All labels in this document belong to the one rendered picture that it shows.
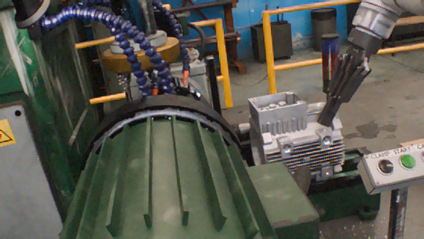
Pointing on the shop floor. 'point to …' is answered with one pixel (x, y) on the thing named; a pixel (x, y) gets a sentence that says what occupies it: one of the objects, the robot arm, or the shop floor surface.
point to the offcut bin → (281, 44)
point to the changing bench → (401, 25)
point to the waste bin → (322, 24)
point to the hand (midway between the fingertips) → (328, 112)
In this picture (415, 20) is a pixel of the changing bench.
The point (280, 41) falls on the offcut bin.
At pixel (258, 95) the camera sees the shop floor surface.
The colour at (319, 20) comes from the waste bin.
